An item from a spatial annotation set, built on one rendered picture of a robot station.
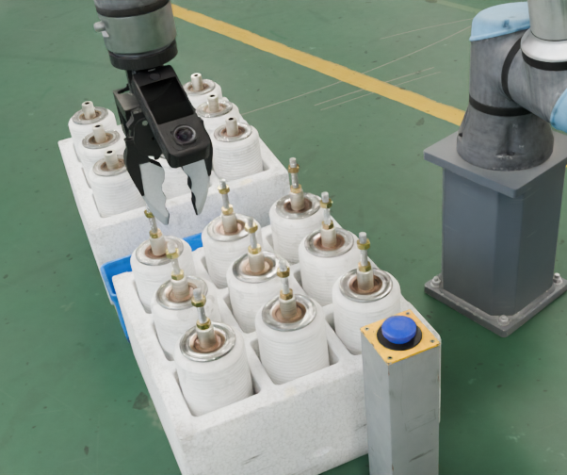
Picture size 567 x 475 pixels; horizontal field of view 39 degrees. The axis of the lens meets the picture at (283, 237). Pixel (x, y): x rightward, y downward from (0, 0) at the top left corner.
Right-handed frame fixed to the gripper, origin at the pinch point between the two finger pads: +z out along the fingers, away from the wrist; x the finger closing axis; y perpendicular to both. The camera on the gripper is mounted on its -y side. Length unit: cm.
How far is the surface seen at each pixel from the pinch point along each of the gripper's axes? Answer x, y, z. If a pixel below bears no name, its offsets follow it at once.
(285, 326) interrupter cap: -10.1, -1.8, 20.9
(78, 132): 4, 76, 22
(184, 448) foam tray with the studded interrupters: 7.5, -7.0, 30.0
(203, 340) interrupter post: 0.8, -0.2, 19.8
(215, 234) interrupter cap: -8.8, 23.8, 20.9
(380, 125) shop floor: -69, 83, 46
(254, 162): -25, 51, 26
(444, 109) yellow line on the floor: -87, 82, 46
